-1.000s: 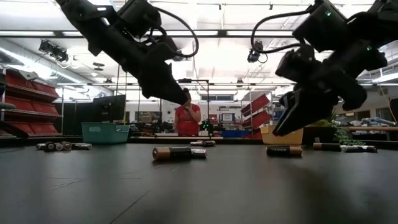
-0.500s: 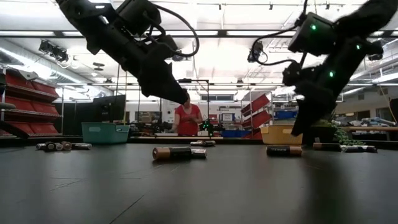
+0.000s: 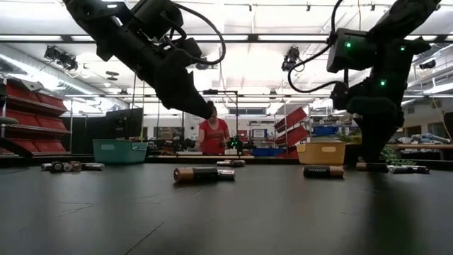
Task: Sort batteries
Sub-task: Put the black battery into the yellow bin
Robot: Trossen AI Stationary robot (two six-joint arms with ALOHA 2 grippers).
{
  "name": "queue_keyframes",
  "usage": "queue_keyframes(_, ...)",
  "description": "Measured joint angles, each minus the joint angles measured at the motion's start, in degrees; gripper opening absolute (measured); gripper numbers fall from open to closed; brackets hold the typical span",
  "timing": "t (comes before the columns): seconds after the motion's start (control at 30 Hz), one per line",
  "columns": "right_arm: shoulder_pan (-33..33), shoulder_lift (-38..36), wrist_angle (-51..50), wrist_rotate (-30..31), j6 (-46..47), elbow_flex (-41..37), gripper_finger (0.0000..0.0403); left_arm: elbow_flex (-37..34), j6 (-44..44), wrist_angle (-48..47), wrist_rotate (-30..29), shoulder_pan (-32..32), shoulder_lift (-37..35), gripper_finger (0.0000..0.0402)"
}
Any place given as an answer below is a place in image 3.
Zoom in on black track spotlights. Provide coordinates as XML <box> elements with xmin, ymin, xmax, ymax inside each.
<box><xmin>44</xmin><ymin>45</ymin><xmax>79</xmax><ymax>72</ymax></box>

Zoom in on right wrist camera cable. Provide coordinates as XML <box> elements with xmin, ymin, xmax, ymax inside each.
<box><xmin>287</xmin><ymin>0</ymin><xmax>346</xmax><ymax>94</ymax></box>

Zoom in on black diagonal strut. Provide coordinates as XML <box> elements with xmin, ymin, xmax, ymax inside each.
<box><xmin>0</xmin><ymin>137</ymin><xmax>36</xmax><ymax>166</ymax></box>

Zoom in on blue storage bin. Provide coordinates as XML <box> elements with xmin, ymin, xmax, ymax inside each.
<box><xmin>251</xmin><ymin>147</ymin><xmax>286</xmax><ymax>158</ymax></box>

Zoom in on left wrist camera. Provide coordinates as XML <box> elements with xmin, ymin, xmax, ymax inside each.
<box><xmin>176</xmin><ymin>37</ymin><xmax>203</xmax><ymax>65</ymax></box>

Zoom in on tilted red bin rack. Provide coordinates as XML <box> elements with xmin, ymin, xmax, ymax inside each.
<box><xmin>274</xmin><ymin>106</ymin><xmax>311</xmax><ymax>159</ymax></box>

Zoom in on shelf rack with red bins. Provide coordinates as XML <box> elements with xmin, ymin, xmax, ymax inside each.
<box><xmin>0</xmin><ymin>76</ymin><xmax>71</xmax><ymax>159</ymax></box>

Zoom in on black hanging camera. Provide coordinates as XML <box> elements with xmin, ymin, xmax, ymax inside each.
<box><xmin>281</xmin><ymin>45</ymin><xmax>306</xmax><ymax>72</ymax></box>

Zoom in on yellow plastic bin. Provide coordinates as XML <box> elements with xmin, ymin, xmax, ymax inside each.
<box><xmin>296</xmin><ymin>141</ymin><xmax>348</xmax><ymax>166</ymax></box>

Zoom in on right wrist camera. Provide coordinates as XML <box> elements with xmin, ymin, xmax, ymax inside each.
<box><xmin>330</xmin><ymin>80</ymin><xmax>350</xmax><ymax>111</ymax></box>

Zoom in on teal plastic bin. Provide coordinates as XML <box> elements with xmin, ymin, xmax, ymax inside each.
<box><xmin>92</xmin><ymin>139</ymin><xmax>149</xmax><ymax>164</ymax></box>

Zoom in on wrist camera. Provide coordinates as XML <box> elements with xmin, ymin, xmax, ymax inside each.
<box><xmin>176</xmin><ymin>37</ymin><xmax>203</xmax><ymax>65</ymax></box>
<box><xmin>330</xmin><ymin>80</ymin><xmax>350</xmax><ymax>111</ymax></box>

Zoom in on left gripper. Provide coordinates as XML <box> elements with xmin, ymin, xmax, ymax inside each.
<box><xmin>139</xmin><ymin>49</ymin><xmax>215</xmax><ymax>120</ymax></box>

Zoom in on framed white sign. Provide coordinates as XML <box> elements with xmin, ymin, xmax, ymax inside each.
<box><xmin>251</xmin><ymin>127</ymin><xmax>269</xmax><ymax>140</ymax></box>

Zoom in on person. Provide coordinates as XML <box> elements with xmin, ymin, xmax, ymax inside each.
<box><xmin>196</xmin><ymin>102</ymin><xmax>231</xmax><ymax>156</ymax></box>

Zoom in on white column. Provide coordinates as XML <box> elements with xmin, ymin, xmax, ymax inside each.
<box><xmin>184</xmin><ymin>106</ymin><xmax>212</xmax><ymax>142</ymax></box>

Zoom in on brown cardboard box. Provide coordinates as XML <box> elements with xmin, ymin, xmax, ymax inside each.
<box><xmin>154</xmin><ymin>126</ymin><xmax>183</xmax><ymax>141</ymax></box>

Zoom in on blue shelf bin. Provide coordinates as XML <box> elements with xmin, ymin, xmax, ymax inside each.
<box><xmin>311</xmin><ymin>124</ymin><xmax>339</xmax><ymax>137</ymax></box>

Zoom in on wooden bench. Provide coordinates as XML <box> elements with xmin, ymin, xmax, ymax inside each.
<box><xmin>387</xmin><ymin>143</ymin><xmax>453</xmax><ymax>150</ymax></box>

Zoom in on black overhead frame bar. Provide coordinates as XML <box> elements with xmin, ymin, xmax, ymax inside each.
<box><xmin>0</xmin><ymin>33</ymin><xmax>453</xmax><ymax>44</ymax></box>

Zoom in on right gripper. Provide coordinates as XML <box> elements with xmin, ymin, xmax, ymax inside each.
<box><xmin>346</xmin><ymin>95</ymin><xmax>404</xmax><ymax>164</ymax></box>

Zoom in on potted artificial plant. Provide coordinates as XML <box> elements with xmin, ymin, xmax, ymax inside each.
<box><xmin>335</xmin><ymin>130</ymin><xmax>415</xmax><ymax>167</ymax></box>

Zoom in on silver ventilation duct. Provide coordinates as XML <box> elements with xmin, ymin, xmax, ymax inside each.
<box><xmin>0</xmin><ymin>44</ymin><xmax>95</xmax><ymax>96</ymax></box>

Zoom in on black monitor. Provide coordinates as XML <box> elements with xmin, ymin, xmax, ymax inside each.
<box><xmin>105</xmin><ymin>108</ymin><xmax>144</xmax><ymax>141</ymax></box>

